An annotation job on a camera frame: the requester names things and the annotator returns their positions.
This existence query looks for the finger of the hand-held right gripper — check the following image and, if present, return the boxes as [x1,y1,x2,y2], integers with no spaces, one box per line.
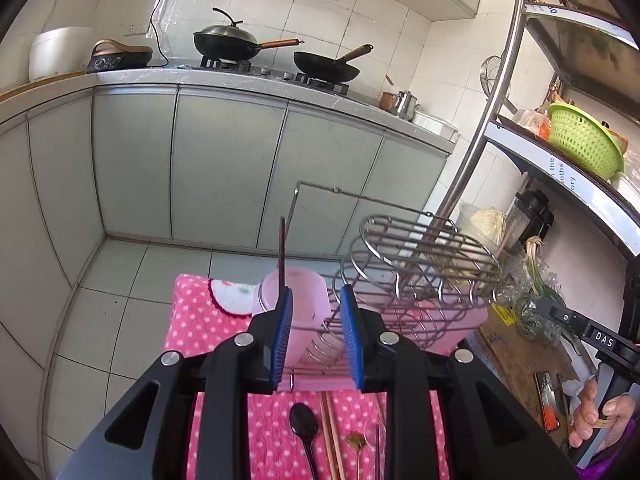
[530,296,595,345]

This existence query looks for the brown wooden chopstick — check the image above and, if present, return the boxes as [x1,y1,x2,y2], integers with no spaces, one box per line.
[325,392,347,480]
[319,392,338,480]

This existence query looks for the translucent pink cup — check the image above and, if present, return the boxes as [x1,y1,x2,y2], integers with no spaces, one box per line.
[256,267,332,363]

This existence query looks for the dark flat packet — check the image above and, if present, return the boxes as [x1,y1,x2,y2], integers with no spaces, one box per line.
[533,371,572,434]

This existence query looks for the black spoon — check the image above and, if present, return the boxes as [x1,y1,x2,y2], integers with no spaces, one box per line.
[289,402,322,480]

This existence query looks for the metal mesh strainer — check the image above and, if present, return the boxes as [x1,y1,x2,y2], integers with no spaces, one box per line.
[480,54,519,114]

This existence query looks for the green plastic basket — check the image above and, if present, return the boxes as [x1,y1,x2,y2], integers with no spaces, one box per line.
[547,102,627,181]

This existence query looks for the white rice cooker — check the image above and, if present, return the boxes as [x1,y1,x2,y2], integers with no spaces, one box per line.
[28,27,95,82]

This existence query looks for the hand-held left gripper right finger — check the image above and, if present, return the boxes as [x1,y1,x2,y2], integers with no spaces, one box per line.
[339,284,582,480]

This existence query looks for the metal shelf rack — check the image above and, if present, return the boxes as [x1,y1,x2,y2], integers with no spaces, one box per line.
[432,0,640,281]

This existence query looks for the black wok with lid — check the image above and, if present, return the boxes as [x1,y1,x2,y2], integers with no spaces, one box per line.
[193,7,306,61]

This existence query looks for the gas stove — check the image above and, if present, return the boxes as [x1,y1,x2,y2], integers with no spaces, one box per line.
[199,57,352,97]

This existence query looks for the person's right hand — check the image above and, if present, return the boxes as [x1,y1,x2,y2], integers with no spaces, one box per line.
[568,377,640,449]

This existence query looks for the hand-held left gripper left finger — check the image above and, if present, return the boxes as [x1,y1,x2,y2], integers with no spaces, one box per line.
[70,287,294,480]

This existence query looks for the black frying pan wooden handle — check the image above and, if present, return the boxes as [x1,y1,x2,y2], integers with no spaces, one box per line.
[292,43,374,84]

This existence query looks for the white red-trimmed round patch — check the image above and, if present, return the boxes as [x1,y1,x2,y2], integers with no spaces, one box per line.
[209,276,259,317]

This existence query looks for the grey kitchen counter cabinet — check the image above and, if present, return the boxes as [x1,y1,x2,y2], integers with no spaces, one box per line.
[0,67,459,321]

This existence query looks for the orange packet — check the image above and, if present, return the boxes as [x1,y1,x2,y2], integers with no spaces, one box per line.
[514,109,552,142]

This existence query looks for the black power cable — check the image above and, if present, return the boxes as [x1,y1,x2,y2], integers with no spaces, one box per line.
[149,0,172,67]

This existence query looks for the white rectangular dish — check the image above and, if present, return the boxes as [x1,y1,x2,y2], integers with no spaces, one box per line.
[411,109,460,144]

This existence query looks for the copper pot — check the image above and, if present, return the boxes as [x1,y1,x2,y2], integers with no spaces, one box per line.
[378,75,402,112]

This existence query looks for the napa cabbage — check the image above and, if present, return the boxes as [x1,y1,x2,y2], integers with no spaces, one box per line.
[469,207,510,247]

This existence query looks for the gold spoon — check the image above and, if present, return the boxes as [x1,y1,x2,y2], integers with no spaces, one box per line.
[347,431,368,480]

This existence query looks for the stainless steel kettle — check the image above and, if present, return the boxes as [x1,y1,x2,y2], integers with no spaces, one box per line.
[390,90,421,122]

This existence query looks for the pink polka-dot cloth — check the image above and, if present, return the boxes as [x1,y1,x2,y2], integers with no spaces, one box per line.
[162,272,451,480]

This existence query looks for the clear plastic spoon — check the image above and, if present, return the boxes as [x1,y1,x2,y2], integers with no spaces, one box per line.
[364,419,389,463]

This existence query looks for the green onions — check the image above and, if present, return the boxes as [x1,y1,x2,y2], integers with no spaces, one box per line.
[510,236,570,343]

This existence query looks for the black blender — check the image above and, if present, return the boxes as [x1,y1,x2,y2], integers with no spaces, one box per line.
[504,187,555,257]

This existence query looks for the wire utensil rack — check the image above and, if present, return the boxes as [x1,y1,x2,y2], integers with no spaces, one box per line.
[287,182,508,378]

